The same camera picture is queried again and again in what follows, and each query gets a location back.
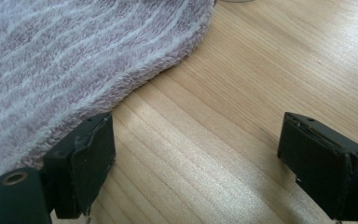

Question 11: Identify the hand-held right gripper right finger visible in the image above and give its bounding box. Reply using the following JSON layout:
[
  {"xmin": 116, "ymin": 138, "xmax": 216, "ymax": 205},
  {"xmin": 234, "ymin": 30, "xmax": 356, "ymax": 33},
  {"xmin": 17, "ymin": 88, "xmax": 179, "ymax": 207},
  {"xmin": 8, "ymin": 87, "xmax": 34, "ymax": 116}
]
[{"xmin": 277, "ymin": 111, "xmax": 358, "ymax": 222}]

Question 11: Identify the pink white striped fluffy towel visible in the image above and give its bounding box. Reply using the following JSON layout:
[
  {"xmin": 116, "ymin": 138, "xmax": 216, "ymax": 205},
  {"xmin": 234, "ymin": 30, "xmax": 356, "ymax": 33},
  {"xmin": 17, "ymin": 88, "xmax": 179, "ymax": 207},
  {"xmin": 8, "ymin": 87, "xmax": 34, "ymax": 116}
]
[{"xmin": 0, "ymin": 0, "xmax": 217, "ymax": 202}]

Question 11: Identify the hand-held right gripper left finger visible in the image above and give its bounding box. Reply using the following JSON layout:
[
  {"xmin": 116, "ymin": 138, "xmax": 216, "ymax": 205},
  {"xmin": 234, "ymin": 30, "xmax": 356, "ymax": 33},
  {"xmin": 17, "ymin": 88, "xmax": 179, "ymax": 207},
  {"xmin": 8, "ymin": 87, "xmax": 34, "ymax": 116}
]
[{"xmin": 42, "ymin": 111, "xmax": 117, "ymax": 220}]

